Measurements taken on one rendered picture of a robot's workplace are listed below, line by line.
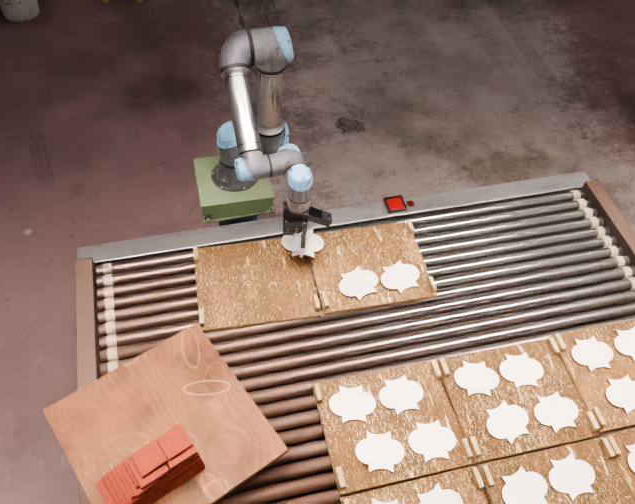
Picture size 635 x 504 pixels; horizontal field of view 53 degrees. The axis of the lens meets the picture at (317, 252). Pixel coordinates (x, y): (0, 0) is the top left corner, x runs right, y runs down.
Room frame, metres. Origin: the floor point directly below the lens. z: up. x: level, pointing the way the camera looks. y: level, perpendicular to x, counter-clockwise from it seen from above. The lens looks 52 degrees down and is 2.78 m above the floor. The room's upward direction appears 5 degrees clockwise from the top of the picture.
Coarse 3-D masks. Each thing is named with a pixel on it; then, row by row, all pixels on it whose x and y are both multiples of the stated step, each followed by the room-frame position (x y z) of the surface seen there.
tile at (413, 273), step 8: (400, 264) 1.40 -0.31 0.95; (408, 264) 1.40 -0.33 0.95; (384, 272) 1.36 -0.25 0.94; (392, 272) 1.36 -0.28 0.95; (400, 272) 1.36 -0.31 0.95; (408, 272) 1.36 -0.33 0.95; (416, 272) 1.37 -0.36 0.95; (384, 280) 1.32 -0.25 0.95; (392, 280) 1.32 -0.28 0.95; (400, 280) 1.32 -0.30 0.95; (408, 280) 1.33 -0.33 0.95; (416, 280) 1.33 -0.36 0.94; (392, 288) 1.29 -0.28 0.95; (400, 288) 1.29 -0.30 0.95; (408, 288) 1.30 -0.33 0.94
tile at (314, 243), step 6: (294, 234) 1.42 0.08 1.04; (300, 234) 1.42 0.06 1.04; (306, 234) 1.43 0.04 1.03; (312, 234) 1.43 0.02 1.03; (282, 240) 1.39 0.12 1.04; (288, 240) 1.39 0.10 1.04; (306, 240) 1.40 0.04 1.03; (312, 240) 1.40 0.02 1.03; (318, 240) 1.41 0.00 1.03; (282, 246) 1.36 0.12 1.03; (306, 246) 1.37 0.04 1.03; (312, 246) 1.38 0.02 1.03; (318, 246) 1.38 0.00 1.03; (294, 252) 1.34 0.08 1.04; (306, 252) 1.35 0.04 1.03; (312, 252) 1.35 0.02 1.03; (312, 258) 1.33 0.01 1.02
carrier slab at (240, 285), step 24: (216, 264) 1.33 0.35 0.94; (240, 264) 1.34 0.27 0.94; (264, 264) 1.35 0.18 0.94; (288, 264) 1.36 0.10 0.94; (216, 288) 1.23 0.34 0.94; (240, 288) 1.24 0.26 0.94; (264, 288) 1.25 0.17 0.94; (288, 288) 1.26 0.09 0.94; (312, 288) 1.26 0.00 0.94; (216, 312) 1.13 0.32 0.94; (240, 312) 1.14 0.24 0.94; (264, 312) 1.15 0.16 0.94; (288, 312) 1.16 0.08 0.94; (312, 312) 1.17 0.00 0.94
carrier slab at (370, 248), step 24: (336, 240) 1.49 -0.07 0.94; (360, 240) 1.50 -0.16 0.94; (384, 240) 1.51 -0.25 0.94; (408, 240) 1.52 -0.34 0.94; (312, 264) 1.37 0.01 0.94; (336, 264) 1.38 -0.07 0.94; (360, 264) 1.39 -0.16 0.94; (384, 264) 1.40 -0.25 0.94; (336, 288) 1.27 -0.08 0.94; (384, 288) 1.29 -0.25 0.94; (336, 312) 1.18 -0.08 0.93
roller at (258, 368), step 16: (560, 304) 1.30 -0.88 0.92; (576, 304) 1.30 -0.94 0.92; (592, 304) 1.31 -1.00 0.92; (608, 304) 1.33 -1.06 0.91; (480, 320) 1.20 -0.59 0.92; (496, 320) 1.21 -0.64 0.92; (512, 320) 1.22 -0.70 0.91; (528, 320) 1.23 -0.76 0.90; (400, 336) 1.11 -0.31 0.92; (416, 336) 1.12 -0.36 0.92; (432, 336) 1.12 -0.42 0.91; (448, 336) 1.14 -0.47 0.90; (320, 352) 1.02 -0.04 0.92; (336, 352) 1.03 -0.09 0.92; (352, 352) 1.04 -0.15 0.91; (368, 352) 1.05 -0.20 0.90; (240, 368) 0.94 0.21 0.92; (256, 368) 0.95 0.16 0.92; (272, 368) 0.95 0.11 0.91; (288, 368) 0.97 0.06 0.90
